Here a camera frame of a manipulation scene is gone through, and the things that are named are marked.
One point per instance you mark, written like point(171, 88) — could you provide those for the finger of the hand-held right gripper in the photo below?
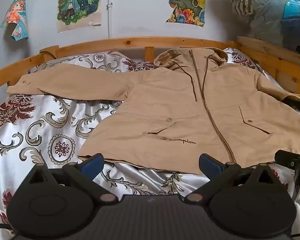
point(286, 157)

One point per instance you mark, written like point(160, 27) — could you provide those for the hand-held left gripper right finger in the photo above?
point(210, 165)

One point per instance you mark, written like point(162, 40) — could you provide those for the tan hooded zip jacket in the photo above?
point(180, 120)

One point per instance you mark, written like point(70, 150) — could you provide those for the wooden bed frame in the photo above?
point(130, 43)

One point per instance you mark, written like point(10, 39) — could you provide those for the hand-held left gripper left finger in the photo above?
point(93, 164)

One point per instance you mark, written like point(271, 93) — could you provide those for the blonde cartoon figure poster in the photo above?
point(77, 5)

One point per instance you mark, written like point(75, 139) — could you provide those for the white floral satin blanket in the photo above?
point(40, 135)

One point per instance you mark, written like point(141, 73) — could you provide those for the white wall pipe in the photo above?
point(110, 17)

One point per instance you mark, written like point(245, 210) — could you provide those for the colourful landscape wall poster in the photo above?
point(185, 2)

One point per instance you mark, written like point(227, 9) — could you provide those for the orange-haired cartoon girl poster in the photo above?
point(16, 17)

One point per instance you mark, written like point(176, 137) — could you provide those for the clear plastic bag of clothes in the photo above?
point(272, 12)

